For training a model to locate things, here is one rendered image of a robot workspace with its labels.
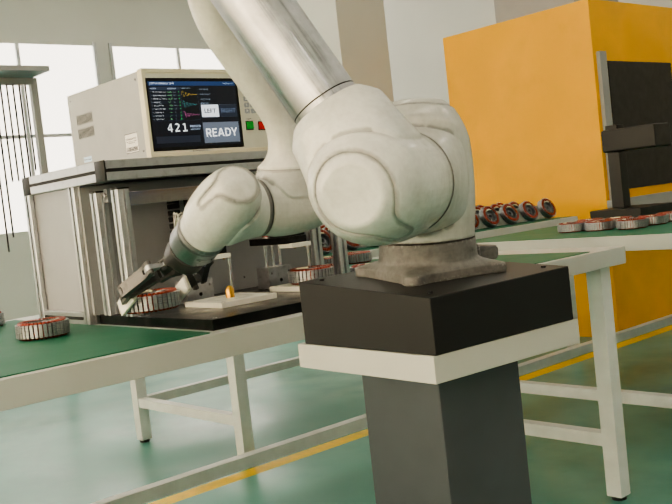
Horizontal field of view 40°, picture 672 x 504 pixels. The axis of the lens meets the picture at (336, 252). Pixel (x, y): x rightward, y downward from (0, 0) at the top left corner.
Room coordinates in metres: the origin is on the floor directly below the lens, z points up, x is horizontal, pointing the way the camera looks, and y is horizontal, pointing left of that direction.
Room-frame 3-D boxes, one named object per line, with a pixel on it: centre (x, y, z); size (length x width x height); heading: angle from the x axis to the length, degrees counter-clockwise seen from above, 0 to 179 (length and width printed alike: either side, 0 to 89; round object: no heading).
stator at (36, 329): (1.97, 0.65, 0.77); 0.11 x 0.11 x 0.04
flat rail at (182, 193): (2.22, 0.22, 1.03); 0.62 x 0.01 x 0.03; 131
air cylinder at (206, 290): (2.17, 0.34, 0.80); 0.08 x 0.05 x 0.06; 131
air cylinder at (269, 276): (2.33, 0.16, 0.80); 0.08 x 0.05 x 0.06; 131
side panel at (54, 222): (2.23, 0.67, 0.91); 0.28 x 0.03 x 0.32; 41
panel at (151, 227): (2.34, 0.32, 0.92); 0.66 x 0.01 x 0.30; 131
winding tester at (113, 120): (2.40, 0.36, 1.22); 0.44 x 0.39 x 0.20; 131
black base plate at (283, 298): (2.16, 0.17, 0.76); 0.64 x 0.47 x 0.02; 131
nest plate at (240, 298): (2.07, 0.25, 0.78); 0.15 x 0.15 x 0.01; 41
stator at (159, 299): (1.78, 0.37, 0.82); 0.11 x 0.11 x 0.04
